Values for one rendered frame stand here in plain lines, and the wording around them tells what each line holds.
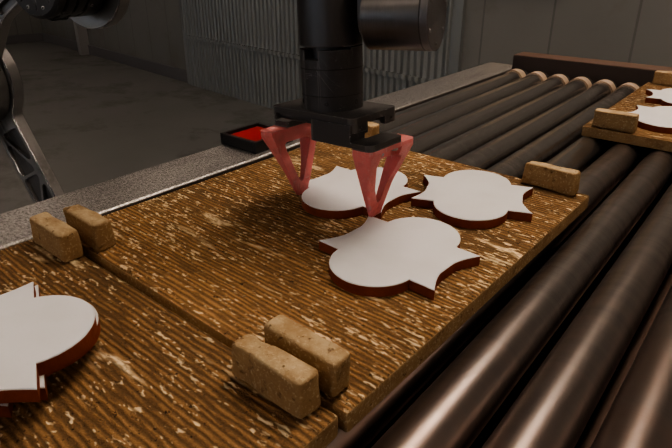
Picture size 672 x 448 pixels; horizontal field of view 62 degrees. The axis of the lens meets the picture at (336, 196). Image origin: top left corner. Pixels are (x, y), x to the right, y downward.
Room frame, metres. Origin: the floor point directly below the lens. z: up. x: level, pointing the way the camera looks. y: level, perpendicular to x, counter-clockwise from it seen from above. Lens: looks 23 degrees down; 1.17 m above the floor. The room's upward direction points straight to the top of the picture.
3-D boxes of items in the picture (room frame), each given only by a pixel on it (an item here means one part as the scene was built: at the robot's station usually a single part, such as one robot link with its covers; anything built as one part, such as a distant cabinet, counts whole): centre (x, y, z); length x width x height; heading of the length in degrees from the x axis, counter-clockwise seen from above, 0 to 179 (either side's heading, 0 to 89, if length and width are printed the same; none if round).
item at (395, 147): (0.49, -0.03, 0.99); 0.07 x 0.07 x 0.09; 49
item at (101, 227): (0.45, 0.22, 0.95); 0.06 x 0.02 x 0.03; 49
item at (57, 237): (0.43, 0.24, 0.95); 0.06 x 0.02 x 0.03; 50
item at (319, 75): (0.52, 0.00, 1.06); 0.10 x 0.07 x 0.07; 49
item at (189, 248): (0.51, -0.01, 0.93); 0.41 x 0.35 x 0.02; 139
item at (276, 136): (0.54, 0.03, 0.99); 0.07 x 0.07 x 0.09; 49
